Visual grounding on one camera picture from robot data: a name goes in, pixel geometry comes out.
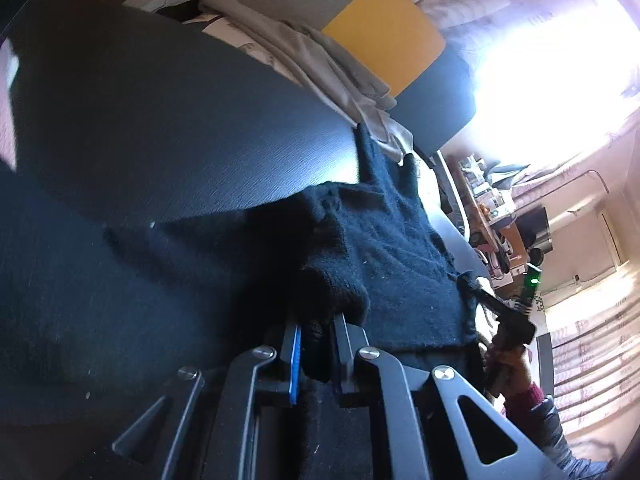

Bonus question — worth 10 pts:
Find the black monitor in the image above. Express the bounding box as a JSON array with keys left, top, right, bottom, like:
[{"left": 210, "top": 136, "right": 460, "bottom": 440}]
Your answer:
[{"left": 517, "top": 207, "right": 553, "bottom": 257}]

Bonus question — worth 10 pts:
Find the person's right forearm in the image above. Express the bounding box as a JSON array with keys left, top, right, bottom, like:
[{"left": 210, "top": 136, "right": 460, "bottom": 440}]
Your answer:
[{"left": 502, "top": 382, "right": 617, "bottom": 476}]

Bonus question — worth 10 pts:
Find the wooden desk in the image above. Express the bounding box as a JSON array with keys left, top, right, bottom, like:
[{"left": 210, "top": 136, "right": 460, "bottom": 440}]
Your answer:
[{"left": 457, "top": 157, "right": 531, "bottom": 281}]

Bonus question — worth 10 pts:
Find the grey metal frame rail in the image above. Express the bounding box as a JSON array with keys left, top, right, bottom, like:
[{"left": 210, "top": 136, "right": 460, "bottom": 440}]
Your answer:
[{"left": 429, "top": 150, "right": 497, "bottom": 288}]

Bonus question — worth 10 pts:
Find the black sweater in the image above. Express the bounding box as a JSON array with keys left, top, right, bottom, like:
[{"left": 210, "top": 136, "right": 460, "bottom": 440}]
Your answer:
[{"left": 0, "top": 125, "right": 486, "bottom": 480}]

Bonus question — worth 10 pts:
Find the person's right hand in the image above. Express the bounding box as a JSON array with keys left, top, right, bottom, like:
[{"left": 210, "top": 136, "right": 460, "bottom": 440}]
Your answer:
[{"left": 487, "top": 335, "right": 534, "bottom": 403}]

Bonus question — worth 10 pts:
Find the black leather bench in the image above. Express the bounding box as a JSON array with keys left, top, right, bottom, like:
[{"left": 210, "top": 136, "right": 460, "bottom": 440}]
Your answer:
[{"left": 0, "top": 0, "right": 493, "bottom": 291}]

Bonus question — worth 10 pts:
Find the colour block cushioned panel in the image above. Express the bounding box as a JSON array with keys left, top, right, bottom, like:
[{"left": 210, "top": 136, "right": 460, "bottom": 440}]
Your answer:
[{"left": 180, "top": 0, "right": 476, "bottom": 156}]

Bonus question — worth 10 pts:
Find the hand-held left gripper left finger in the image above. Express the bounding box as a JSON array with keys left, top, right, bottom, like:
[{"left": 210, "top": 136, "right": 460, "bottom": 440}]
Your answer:
[{"left": 112, "top": 322, "right": 303, "bottom": 480}]

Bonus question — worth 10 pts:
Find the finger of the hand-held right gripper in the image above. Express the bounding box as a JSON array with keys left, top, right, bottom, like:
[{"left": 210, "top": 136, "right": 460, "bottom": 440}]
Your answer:
[{"left": 460, "top": 272, "right": 506, "bottom": 317}]

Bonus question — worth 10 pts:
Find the grey cloth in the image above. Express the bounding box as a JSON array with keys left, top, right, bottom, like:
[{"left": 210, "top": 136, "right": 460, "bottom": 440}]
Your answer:
[{"left": 122, "top": 0, "right": 416, "bottom": 165}]

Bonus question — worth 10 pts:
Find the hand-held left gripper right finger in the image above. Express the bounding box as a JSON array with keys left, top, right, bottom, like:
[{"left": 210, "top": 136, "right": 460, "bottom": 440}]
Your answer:
[{"left": 330, "top": 312, "right": 551, "bottom": 480}]

